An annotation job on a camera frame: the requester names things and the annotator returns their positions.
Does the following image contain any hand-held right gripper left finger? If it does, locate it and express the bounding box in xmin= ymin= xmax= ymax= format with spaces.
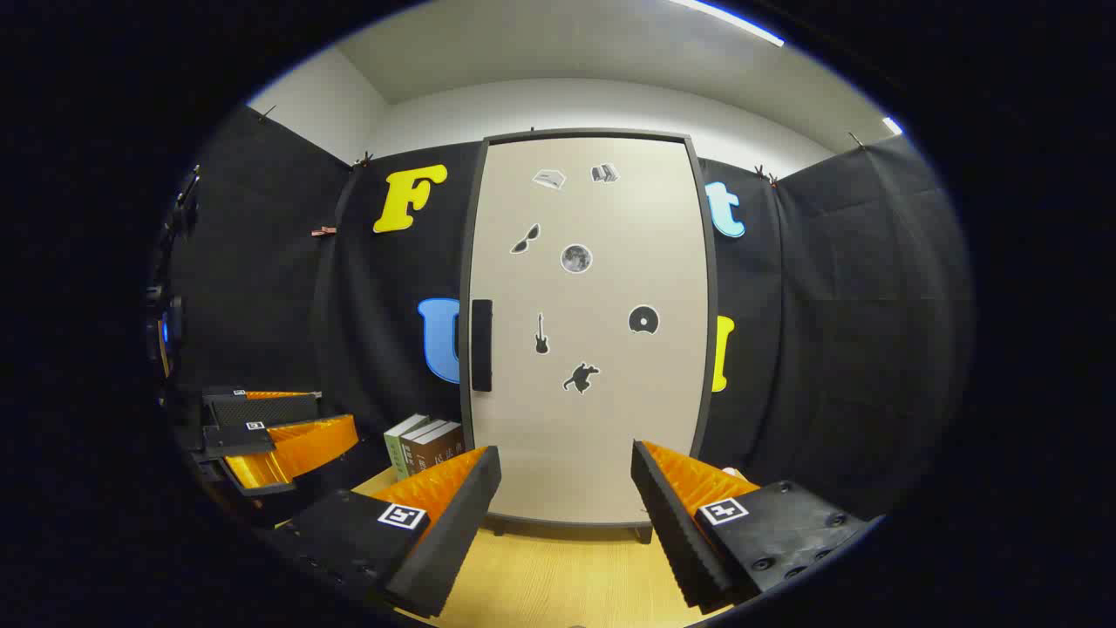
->
xmin=266 ymin=445 xmax=504 ymax=620

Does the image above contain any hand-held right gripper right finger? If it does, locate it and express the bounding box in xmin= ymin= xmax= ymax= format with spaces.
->
xmin=630 ymin=440 xmax=873 ymax=613

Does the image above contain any beige cabinet door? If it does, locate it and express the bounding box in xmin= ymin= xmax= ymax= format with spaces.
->
xmin=469 ymin=135 xmax=711 ymax=524

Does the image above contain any black cabinet door handle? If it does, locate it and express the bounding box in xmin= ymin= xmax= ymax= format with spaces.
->
xmin=471 ymin=298 xmax=494 ymax=393

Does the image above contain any black backdrop cloth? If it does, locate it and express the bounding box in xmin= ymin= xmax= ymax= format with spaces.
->
xmin=166 ymin=105 xmax=973 ymax=524

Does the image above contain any long ceiling light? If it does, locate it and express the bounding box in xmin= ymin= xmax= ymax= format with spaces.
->
xmin=671 ymin=0 xmax=786 ymax=47

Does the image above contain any black camera stand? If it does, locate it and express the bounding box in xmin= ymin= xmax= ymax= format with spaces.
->
xmin=146 ymin=166 xmax=203 ymax=385

